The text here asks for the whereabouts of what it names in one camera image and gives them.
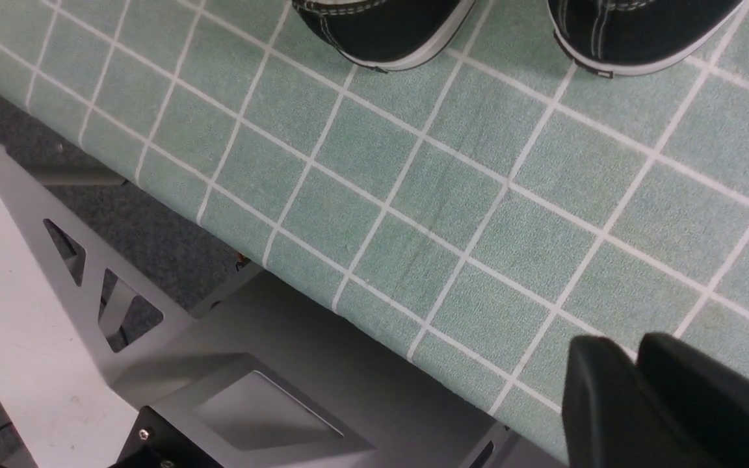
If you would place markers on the black canvas sneaker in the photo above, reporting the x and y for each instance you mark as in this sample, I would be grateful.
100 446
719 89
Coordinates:
385 36
635 38

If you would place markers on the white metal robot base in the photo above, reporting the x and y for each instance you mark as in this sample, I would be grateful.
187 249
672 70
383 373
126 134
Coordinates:
98 366

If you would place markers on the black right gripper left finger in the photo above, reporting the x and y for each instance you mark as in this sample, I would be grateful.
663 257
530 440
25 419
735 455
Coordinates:
610 416

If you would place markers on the left black canvas sneaker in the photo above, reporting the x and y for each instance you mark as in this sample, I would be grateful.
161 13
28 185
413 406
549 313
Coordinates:
385 36

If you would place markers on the green checked tablecloth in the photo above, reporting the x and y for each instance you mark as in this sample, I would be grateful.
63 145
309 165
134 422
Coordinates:
472 214

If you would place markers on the right black canvas sneaker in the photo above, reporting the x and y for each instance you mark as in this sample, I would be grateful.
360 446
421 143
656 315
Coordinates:
635 38

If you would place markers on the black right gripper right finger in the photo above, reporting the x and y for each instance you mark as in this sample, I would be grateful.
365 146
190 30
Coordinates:
708 400

